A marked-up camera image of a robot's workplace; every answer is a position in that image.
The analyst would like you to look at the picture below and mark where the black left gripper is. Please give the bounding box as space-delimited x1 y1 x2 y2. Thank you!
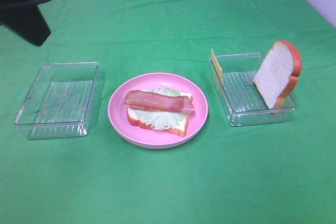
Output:
1 0 51 46

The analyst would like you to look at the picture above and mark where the bacon strip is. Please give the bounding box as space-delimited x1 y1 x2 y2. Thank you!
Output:
124 90 187 111
128 97 194 114

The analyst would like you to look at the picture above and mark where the bread slice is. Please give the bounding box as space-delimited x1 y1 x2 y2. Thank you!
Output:
127 89 194 137
253 40 302 109

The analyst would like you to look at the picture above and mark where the green lettuce leaf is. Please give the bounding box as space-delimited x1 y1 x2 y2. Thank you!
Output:
134 87 188 131

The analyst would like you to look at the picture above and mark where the clear left plastic tray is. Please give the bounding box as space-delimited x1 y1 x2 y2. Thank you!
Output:
13 62 100 140

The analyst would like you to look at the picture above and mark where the clear plastic tray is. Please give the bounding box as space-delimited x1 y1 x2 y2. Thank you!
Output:
210 52 297 126
13 62 100 140

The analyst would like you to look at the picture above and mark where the green tablecloth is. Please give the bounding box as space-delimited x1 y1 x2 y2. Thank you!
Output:
1 0 335 223

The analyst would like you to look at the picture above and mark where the pink round plate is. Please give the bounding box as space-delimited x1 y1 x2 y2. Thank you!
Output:
108 72 208 149

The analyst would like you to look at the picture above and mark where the yellow cheese slice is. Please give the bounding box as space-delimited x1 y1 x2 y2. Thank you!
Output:
211 48 223 84

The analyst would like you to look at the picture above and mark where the clear right plastic tray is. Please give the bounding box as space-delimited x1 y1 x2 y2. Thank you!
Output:
210 52 297 126

